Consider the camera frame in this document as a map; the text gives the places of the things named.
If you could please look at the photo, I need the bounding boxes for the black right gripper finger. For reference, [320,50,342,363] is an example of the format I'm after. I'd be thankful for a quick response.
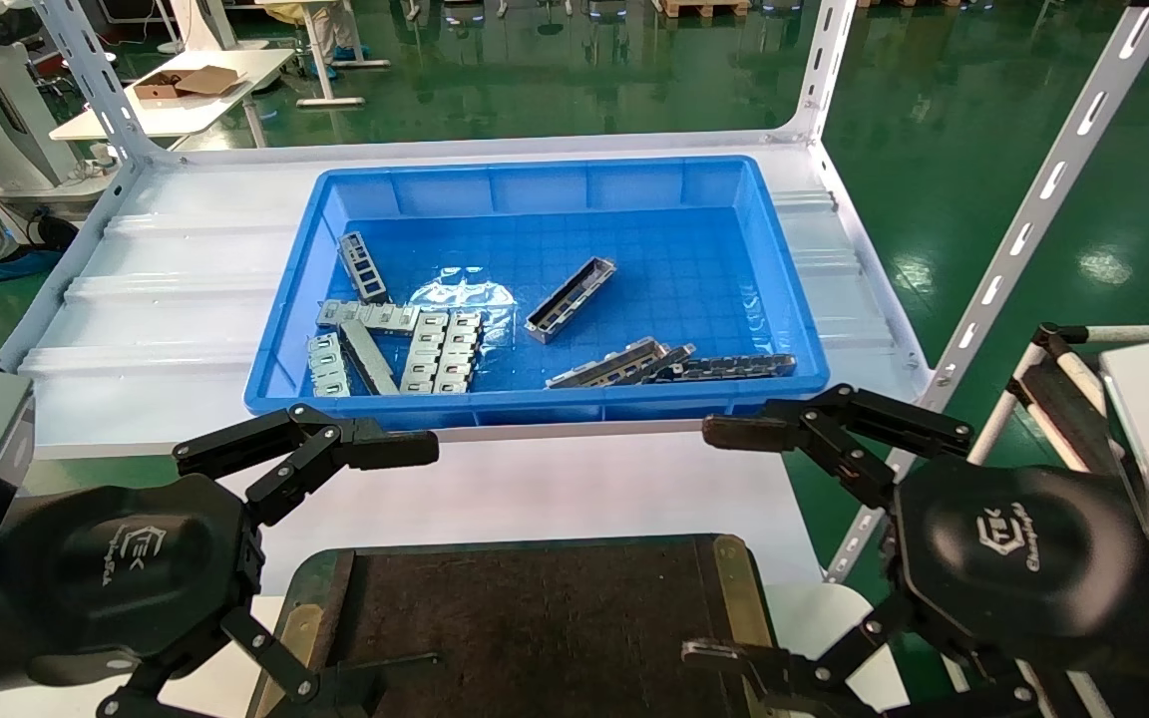
[702,384,974,510]
[682,596,1034,718]

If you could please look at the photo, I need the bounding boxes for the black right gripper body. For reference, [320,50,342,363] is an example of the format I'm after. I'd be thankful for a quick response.
[884,464,1149,699]

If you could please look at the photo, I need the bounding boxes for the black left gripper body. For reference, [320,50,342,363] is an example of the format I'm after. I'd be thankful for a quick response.
[0,474,266,691]

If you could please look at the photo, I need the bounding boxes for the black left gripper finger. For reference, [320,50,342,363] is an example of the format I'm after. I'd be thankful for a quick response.
[96,608,441,718]
[174,405,440,526]

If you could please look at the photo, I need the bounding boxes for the black container brass edges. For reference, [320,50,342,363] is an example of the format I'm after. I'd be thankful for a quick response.
[245,534,775,718]

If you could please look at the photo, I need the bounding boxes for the white metal shelving rack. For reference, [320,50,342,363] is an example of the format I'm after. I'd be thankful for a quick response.
[0,0,1149,584]

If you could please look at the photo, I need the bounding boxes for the clear plastic bag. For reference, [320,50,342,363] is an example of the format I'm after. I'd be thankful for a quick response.
[407,264,518,345]

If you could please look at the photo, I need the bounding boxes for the blue plastic parts bin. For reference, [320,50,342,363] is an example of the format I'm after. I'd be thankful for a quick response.
[243,155,830,432]

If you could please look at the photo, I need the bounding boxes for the white desk with T-legs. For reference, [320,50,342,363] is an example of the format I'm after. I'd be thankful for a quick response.
[280,0,391,109]

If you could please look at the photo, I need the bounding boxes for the open cardboard box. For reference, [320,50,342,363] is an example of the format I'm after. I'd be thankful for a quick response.
[133,66,241,101]

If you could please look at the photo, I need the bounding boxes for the wooden pallet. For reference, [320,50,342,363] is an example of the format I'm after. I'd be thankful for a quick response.
[659,0,750,19]

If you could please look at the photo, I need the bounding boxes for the grey metal bracket part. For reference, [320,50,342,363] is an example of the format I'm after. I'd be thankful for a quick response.
[400,311,449,395]
[316,299,421,335]
[433,311,484,395]
[307,332,351,398]

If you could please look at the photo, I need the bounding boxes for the dark metal ladder bracket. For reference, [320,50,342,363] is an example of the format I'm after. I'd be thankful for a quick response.
[654,353,797,385]

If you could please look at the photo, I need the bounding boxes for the white pipe frame black joints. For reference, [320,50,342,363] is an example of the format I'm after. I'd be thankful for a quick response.
[968,321,1149,470]

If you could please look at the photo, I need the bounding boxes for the grey metal ladder bracket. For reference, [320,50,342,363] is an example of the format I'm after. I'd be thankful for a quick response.
[338,231,389,305]

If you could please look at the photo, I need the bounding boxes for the white pedestal robot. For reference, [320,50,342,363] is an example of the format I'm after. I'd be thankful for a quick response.
[0,0,119,225]

